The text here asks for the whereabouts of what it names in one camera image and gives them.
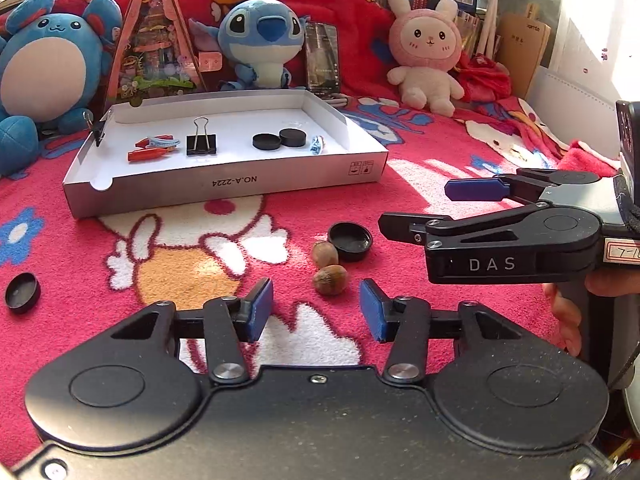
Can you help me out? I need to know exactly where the triangular pink toy box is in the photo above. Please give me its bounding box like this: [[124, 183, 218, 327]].
[[103, 0, 207, 111]]

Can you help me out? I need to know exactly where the small pink box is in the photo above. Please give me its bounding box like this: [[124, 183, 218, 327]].
[[196, 50, 224, 72]]

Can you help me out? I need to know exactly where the person's right hand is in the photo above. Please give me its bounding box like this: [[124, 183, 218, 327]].
[[542, 270, 640, 358]]

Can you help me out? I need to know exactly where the large black binder clip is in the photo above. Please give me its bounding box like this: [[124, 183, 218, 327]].
[[186, 116, 217, 156]]

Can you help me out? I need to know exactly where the pink bunny plush toy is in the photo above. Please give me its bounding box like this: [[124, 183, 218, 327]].
[[387, 0, 466, 117]]

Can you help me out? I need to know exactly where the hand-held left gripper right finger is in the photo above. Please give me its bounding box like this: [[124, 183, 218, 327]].
[[359, 278, 528, 386]]

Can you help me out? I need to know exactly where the blue round plush toy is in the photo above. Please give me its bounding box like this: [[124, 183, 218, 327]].
[[0, 0, 123, 177]]

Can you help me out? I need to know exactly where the white cardboard box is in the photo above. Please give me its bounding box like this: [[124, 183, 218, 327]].
[[62, 91, 390, 219]]

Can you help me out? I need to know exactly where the blue alien plush toy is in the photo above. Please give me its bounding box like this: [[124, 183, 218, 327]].
[[189, 0, 311, 92]]

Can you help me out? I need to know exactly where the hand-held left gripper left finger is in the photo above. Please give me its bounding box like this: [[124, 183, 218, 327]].
[[111, 277, 275, 386]]

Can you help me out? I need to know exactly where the open black round cap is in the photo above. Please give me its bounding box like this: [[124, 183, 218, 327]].
[[327, 221, 374, 262]]

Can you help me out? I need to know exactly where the brown cardboard sheet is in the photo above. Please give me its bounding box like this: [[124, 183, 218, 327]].
[[495, 4, 552, 103]]

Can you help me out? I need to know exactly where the white pipe rack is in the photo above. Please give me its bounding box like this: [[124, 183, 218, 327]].
[[472, 0, 511, 58]]

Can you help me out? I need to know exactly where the small black binder clip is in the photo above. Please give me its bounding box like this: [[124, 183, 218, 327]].
[[82, 111, 108, 147]]

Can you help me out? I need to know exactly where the brown nut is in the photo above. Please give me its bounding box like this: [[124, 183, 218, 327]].
[[313, 265, 348, 296], [311, 241, 340, 268]]

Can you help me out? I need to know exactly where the black smartphone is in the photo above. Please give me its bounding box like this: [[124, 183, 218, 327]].
[[305, 21, 342, 101]]

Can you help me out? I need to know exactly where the red crumpled cloth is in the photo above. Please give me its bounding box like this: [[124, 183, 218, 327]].
[[452, 52, 513, 103]]

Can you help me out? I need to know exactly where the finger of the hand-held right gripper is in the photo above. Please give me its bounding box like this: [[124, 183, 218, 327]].
[[379, 204, 602, 249], [444, 169, 601, 206]]

